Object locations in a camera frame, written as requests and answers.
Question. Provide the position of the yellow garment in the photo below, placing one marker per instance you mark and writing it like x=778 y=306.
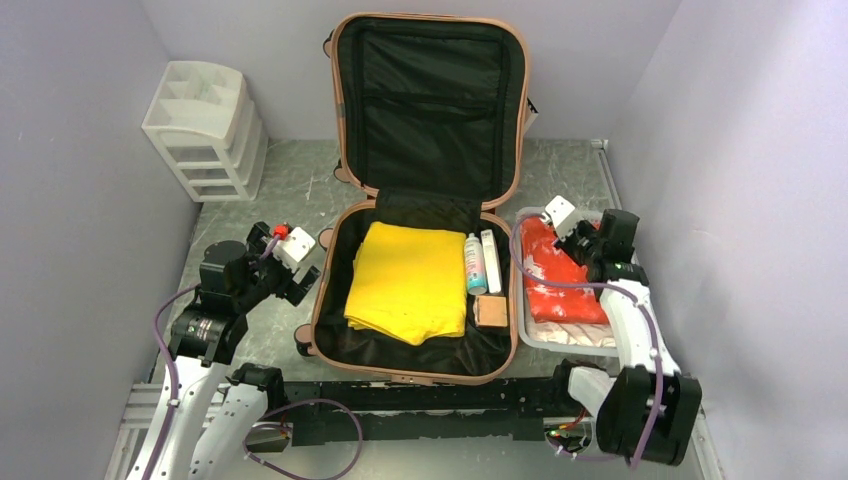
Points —
x=408 y=284

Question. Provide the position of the red garment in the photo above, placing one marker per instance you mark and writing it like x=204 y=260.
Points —
x=544 y=260

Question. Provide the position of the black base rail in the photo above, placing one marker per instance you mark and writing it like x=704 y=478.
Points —
x=521 y=409

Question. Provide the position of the white plastic mesh basket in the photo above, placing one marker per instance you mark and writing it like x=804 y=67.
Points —
x=570 y=285

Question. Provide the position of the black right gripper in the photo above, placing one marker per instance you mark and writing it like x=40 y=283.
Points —
x=564 y=244

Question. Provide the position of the white plastic drawer organizer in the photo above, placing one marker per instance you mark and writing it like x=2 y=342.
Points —
x=205 y=126

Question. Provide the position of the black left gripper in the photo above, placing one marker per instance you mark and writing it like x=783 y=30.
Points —
x=289 y=288

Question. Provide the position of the white flat book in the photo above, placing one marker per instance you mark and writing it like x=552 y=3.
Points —
x=491 y=262

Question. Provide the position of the pink hard-shell suitcase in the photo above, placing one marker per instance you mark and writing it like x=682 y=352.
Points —
x=430 y=113

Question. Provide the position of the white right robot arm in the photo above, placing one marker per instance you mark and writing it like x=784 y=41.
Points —
x=647 y=411

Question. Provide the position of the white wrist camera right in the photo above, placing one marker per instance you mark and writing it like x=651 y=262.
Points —
x=561 y=214

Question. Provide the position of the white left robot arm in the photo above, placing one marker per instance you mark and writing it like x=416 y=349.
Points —
x=203 y=415

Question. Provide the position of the white printed garment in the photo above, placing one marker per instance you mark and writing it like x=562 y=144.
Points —
x=585 y=335

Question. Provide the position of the small brown cardboard box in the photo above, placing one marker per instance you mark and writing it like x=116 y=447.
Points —
x=491 y=311

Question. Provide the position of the white bottle teal cap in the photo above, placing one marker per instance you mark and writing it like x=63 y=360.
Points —
x=475 y=270

